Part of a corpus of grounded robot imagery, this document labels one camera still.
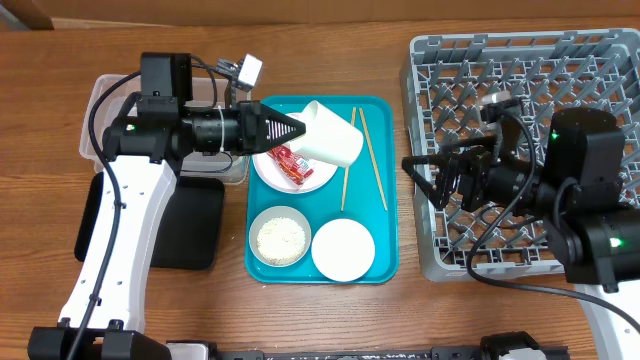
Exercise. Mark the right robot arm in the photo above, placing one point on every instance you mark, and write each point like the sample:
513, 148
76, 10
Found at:
576, 193

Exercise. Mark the grey bowl with rice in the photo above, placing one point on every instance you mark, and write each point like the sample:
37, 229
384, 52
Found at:
280, 236

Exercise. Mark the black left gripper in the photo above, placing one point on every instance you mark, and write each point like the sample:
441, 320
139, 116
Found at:
255, 136

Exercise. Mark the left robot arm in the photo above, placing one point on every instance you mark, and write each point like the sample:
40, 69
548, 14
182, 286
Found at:
141, 154

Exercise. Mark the white round plate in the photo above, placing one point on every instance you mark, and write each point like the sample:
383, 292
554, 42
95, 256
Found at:
272, 174

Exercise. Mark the wooden chopstick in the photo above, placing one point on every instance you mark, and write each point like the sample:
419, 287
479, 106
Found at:
373, 159
347, 169

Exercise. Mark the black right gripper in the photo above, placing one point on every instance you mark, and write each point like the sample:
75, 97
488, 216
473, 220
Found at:
440, 160

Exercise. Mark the left wooden chopstick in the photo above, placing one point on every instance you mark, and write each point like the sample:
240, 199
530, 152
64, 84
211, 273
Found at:
347, 169

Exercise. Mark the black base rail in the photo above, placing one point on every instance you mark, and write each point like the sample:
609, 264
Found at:
504, 346

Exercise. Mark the teal serving tray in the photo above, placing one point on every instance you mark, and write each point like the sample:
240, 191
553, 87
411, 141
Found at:
363, 202

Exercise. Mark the black plastic tray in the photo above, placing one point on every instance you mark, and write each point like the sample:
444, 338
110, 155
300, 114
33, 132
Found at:
195, 225

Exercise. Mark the white paper cup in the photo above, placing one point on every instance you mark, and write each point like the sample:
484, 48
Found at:
328, 137

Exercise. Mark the clear plastic bin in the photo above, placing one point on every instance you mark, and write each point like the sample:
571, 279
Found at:
196, 164

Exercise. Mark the white empty bowl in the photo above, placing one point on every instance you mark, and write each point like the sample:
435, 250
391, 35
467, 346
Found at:
343, 250

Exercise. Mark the right wooden chopstick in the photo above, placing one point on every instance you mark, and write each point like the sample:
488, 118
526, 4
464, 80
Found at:
373, 159

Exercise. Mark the red snack wrapper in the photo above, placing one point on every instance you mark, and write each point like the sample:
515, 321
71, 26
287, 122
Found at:
296, 168

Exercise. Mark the grey dishwasher rack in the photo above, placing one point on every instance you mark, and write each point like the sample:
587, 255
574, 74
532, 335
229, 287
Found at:
442, 80

